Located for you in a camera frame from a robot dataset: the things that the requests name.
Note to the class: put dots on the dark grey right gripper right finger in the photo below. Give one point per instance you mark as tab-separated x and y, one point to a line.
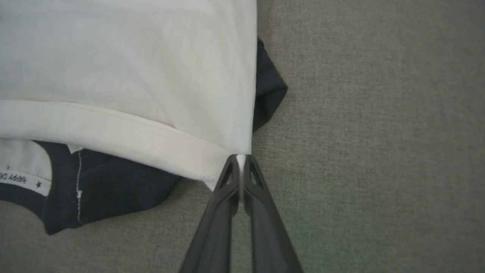
269	231

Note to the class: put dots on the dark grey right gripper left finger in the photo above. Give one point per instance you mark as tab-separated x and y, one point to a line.
216	227

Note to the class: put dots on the white and navy t-shirt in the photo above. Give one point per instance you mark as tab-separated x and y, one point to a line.
125	76

